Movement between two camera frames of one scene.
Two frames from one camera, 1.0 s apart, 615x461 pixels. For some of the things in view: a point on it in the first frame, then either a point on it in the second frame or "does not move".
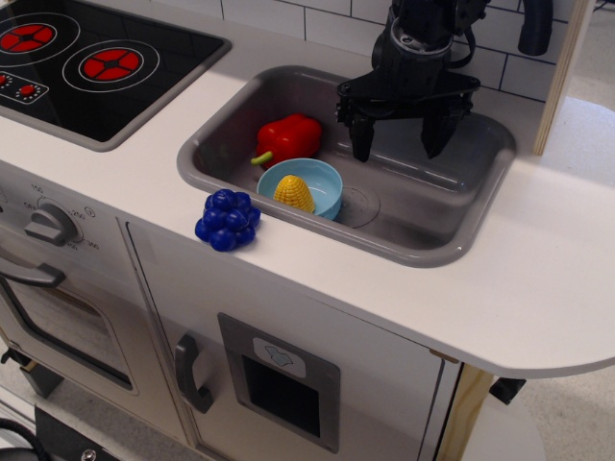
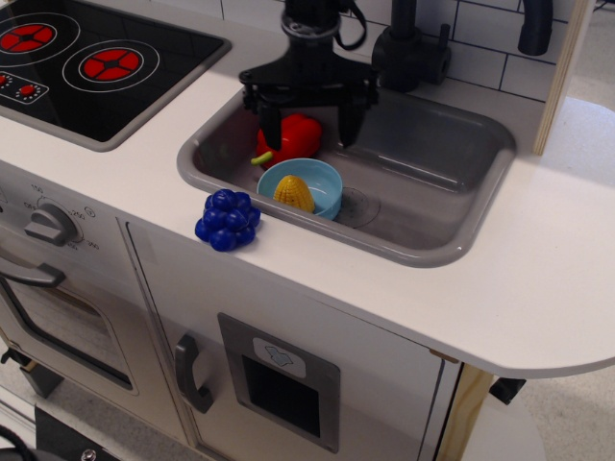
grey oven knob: (52, 223) does not move
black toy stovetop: (100, 73) does not move
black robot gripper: (411, 58) to (311, 71)
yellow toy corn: (294, 191) does not move
